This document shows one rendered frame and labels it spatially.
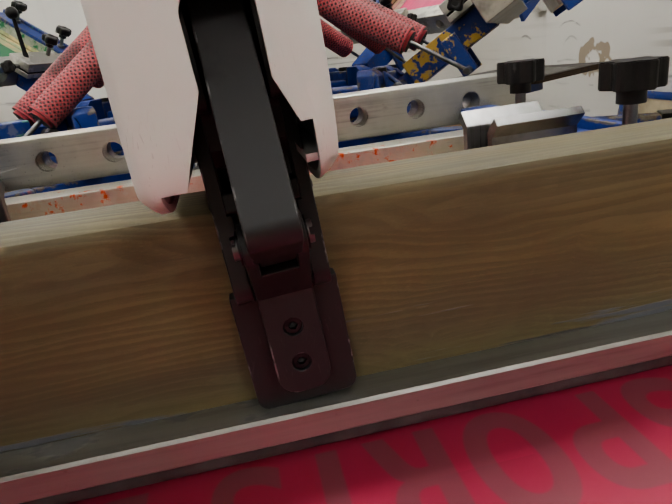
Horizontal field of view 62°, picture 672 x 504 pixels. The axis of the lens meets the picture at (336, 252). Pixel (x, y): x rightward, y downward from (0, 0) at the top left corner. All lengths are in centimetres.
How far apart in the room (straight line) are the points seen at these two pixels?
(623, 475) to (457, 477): 5
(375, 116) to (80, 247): 52
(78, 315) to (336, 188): 8
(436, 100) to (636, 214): 49
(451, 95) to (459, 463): 53
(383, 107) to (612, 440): 50
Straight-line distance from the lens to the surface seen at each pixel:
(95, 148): 65
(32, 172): 67
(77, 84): 105
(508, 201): 18
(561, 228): 20
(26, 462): 20
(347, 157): 58
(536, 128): 46
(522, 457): 21
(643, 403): 25
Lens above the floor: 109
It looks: 20 degrees down
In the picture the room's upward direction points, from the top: 7 degrees counter-clockwise
